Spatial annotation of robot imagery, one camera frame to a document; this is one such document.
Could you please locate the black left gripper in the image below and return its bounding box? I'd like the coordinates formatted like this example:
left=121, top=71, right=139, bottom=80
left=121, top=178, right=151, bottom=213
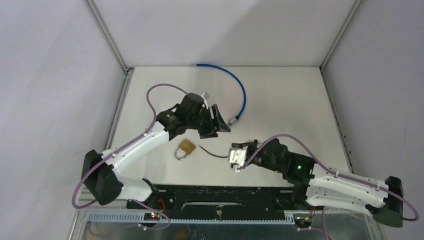
left=187, top=104, right=231, bottom=140

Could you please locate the black cable lock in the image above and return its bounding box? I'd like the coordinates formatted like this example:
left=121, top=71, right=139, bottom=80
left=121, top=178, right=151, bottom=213
left=198, top=144, right=229, bottom=159

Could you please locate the brass padlock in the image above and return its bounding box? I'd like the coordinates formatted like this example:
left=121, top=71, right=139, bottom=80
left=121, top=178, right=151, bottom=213
left=174, top=139, right=197, bottom=161

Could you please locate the padlock key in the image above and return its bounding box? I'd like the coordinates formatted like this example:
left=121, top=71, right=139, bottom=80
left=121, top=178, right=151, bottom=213
left=215, top=205, right=222, bottom=221

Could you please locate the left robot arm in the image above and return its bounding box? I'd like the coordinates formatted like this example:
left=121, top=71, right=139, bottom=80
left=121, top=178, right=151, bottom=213
left=81, top=92, right=231, bottom=208

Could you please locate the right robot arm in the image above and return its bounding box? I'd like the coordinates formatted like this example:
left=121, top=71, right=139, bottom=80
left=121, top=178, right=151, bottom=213
left=228, top=138, right=404, bottom=228

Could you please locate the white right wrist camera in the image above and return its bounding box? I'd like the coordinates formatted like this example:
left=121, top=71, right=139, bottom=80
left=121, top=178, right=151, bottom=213
left=228, top=147, right=248, bottom=173

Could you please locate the blue cable lock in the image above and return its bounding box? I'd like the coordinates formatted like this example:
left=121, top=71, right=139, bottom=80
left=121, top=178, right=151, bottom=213
left=190, top=63, right=248, bottom=127

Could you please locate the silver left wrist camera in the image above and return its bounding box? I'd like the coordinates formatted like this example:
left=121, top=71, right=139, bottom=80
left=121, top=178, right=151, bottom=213
left=200, top=92, right=210, bottom=109

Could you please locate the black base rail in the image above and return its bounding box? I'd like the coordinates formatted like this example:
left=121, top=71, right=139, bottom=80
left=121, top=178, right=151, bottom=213
left=145, top=184, right=319, bottom=222

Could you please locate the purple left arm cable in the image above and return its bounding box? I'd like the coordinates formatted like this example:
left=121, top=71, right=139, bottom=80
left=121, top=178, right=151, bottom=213
left=71, top=84, right=190, bottom=231

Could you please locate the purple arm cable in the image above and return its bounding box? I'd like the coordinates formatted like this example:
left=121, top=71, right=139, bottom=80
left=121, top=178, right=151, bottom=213
left=71, top=84, right=190, bottom=231
left=236, top=133, right=420, bottom=240

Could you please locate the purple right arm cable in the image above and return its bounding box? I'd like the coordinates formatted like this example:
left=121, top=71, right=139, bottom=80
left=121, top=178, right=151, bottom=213
left=236, top=133, right=420, bottom=240

